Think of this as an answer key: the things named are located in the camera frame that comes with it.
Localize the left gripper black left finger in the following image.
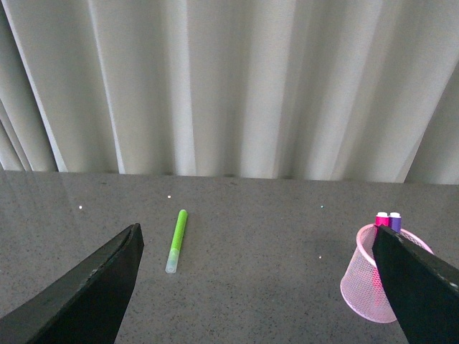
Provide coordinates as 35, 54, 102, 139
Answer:
1, 224, 144, 343

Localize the pink highlighter pen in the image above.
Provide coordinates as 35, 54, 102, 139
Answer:
374, 211, 389, 226

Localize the green highlighter pen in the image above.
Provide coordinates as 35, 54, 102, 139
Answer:
165, 209, 188, 274

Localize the pink mesh pen cup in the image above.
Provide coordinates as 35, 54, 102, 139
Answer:
339, 222, 435, 325

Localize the purple highlighter pen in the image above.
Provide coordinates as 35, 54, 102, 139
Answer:
389, 212, 402, 233

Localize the white pleated curtain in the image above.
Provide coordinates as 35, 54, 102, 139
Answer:
1, 1, 458, 184

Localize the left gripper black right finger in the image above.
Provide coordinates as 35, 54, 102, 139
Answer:
372, 225, 458, 343

